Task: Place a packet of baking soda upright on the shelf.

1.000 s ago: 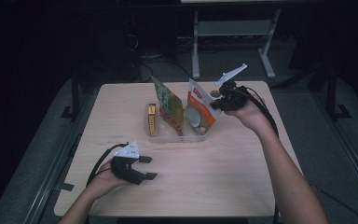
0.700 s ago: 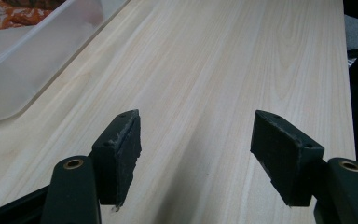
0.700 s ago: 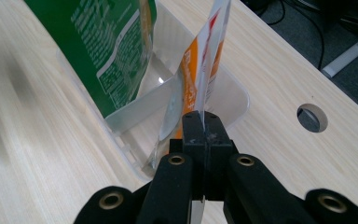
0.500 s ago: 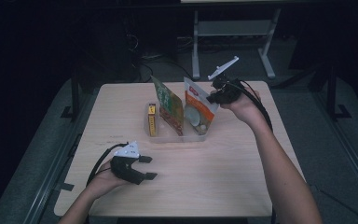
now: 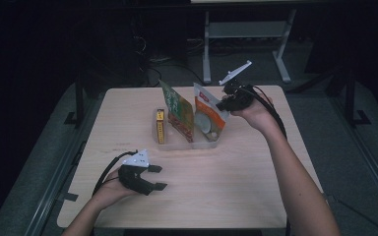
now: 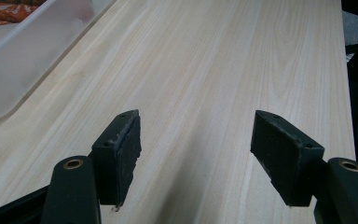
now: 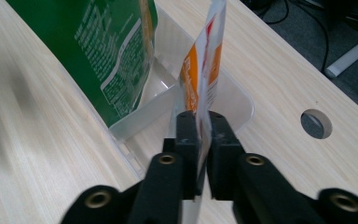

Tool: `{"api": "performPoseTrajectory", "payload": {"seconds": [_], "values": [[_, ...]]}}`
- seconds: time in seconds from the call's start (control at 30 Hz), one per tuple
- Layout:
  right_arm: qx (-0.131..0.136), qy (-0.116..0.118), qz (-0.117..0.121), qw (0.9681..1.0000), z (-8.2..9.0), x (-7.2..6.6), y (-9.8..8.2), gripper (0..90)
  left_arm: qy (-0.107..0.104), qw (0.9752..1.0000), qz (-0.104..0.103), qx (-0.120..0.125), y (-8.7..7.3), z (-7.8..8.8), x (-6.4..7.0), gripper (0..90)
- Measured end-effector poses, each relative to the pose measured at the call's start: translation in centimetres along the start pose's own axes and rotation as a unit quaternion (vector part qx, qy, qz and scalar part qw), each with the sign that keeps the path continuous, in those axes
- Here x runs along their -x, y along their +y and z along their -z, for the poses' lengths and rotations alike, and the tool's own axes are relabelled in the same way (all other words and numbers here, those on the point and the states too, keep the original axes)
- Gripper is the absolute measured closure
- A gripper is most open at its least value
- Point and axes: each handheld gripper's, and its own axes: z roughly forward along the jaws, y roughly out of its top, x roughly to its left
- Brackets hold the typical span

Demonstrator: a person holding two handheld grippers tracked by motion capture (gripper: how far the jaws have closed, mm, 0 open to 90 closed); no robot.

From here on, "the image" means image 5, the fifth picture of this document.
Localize black floor cables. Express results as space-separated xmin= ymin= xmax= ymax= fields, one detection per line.
xmin=137 ymin=34 xmax=208 ymax=88

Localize grey metal stand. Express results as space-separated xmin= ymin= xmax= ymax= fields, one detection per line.
xmin=202 ymin=9 xmax=298 ymax=85

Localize person's right hand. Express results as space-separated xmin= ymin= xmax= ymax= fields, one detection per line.
xmin=221 ymin=92 xmax=278 ymax=133

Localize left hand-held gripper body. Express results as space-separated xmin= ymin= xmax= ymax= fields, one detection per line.
xmin=117 ymin=149 xmax=155 ymax=197

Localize hand-held gripper cable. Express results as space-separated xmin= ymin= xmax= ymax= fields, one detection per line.
xmin=93 ymin=149 xmax=139 ymax=198
xmin=239 ymin=84 xmax=291 ymax=236

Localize right hand-held gripper cable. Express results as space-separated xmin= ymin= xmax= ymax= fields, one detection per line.
xmin=239 ymin=84 xmax=291 ymax=236

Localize white and orange food packet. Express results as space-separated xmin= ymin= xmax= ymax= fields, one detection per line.
xmin=192 ymin=82 xmax=230 ymax=143

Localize black metal stand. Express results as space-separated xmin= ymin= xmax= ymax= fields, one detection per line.
xmin=63 ymin=74 xmax=87 ymax=127
xmin=344 ymin=68 xmax=372 ymax=127

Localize thin black floor cable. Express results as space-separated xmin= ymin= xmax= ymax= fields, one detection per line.
xmin=328 ymin=196 xmax=378 ymax=236

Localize person's left hand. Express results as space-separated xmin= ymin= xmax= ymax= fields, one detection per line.
xmin=92 ymin=168 xmax=140 ymax=209

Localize green braised meat packet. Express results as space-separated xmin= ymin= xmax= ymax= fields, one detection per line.
xmin=158 ymin=79 xmax=196 ymax=144

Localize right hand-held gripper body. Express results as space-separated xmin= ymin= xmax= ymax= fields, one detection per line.
xmin=219 ymin=60 xmax=255 ymax=112

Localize yellow and red seasoning box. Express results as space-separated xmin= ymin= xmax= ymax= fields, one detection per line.
xmin=156 ymin=108 xmax=166 ymax=146

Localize left hand-held gripper cable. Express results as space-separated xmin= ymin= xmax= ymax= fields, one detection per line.
xmin=93 ymin=149 xmax=139 ymax=198

